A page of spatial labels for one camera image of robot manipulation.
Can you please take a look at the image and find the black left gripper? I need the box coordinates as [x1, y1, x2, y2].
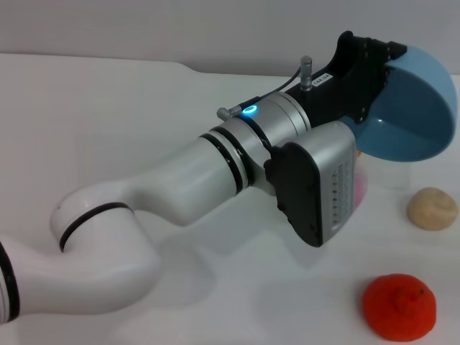
[287, 29, 410, 128]

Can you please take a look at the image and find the blue bowl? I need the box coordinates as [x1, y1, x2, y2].
[353, 45, 454, 164]

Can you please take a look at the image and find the beige round bun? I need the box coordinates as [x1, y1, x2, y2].
[406, 187, 459, 232]

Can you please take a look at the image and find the red orange tangerine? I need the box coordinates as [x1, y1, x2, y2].
[362, 273, 438, 342]

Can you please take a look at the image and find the left arm cable with plug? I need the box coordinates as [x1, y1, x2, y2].
[216, 55, 314, 120]

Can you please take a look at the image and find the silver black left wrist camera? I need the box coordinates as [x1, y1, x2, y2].
[263, 121, 358, 249]

